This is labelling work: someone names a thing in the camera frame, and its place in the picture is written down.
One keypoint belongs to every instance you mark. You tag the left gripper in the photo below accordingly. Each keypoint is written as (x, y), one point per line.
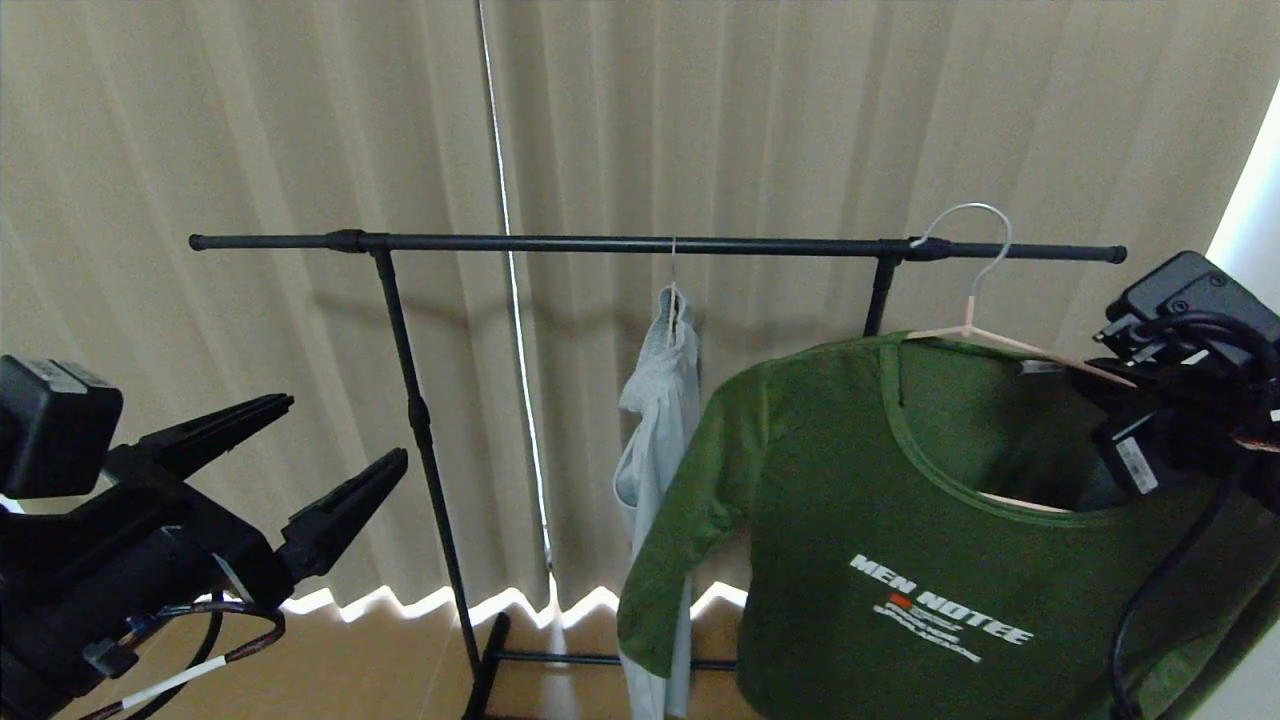
(120, 570)

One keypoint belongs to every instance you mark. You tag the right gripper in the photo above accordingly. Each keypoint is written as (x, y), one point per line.
(1190, 440)

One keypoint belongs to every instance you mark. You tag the pink clothes hanger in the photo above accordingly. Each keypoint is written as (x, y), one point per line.
(673, 280)
(975, 300)

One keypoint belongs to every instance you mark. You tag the green garment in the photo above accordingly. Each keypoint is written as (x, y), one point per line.
(900, 560)

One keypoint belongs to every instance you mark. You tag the pale grey shorts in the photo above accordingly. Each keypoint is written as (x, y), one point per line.
(660, 430)

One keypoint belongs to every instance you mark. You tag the black clothes rack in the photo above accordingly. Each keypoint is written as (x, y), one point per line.
(600, 244)

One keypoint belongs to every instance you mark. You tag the beige curtain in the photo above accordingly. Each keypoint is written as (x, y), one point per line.
(250, 120)

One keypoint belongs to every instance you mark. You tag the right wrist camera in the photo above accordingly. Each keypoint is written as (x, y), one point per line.
(1200, 300)

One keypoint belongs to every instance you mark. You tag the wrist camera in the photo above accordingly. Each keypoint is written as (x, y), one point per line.
(1200, 300)
(50, 425)

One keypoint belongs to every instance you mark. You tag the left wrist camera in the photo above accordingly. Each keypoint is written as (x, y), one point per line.
(50, 425)

